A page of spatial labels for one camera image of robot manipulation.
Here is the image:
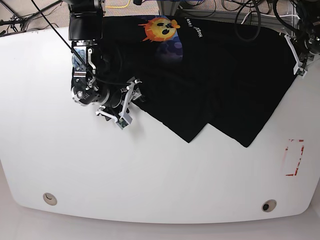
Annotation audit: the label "black printed T-shirt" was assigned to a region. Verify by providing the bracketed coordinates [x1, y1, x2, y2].
[101, 15, 296, 147]

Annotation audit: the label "white cable on floor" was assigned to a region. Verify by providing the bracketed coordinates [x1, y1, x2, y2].
[239, 11, 298, 26]

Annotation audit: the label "yellow cable on floor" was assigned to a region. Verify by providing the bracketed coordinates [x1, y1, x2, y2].
[104, 0, 131, 9]

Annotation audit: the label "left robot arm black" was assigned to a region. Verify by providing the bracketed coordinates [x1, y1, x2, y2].
[272, 0, 320, 77]

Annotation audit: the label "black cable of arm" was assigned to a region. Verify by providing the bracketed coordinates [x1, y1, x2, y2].
[31, 0, 131, 87]
[234, 0, 298, 41]

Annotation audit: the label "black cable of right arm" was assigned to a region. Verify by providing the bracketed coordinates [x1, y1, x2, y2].
[31, 0, 131, 87]

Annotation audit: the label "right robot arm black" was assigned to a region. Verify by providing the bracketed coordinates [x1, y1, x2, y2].
[67, 0, 142, 129]

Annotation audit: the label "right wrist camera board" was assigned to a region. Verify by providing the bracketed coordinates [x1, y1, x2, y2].
[116, 118, 129, 130]

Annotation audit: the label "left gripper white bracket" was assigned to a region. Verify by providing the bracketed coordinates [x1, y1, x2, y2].
[279, 32, 308, 76]

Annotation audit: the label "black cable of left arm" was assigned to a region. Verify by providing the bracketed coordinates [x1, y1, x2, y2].
[234, 0, 298, 41]

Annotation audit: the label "aluminium frame post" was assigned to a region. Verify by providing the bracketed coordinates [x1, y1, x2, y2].
[156, 0, 181, 16]

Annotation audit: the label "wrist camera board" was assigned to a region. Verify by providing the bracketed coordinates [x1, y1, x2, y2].
[116, 118, 129, 130]
[295, 68, 307, 78]

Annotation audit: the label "red tape rectangle marking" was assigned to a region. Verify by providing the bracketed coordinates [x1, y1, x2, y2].
[282, 139, 305, 177]

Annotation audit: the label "right table cable grommet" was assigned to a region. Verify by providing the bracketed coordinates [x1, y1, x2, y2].
[261, 199, 277, 213]

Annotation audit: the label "left table cable grommet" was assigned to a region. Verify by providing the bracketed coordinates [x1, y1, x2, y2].
[43, 192, 58, 206]

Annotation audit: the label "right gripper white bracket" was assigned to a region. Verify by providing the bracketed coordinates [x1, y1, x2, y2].
[95, 77, 142, 125]

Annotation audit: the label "table cable grommet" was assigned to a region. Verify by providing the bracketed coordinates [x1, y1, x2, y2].
[261, 199, 277, 213]
[43, 192, 58, 206]

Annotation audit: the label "black tripod legs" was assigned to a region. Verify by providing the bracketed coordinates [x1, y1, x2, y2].
[0, 0, 63, 37]

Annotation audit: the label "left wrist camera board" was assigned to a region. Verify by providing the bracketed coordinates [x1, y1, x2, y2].
[295, 68, 307, 78]

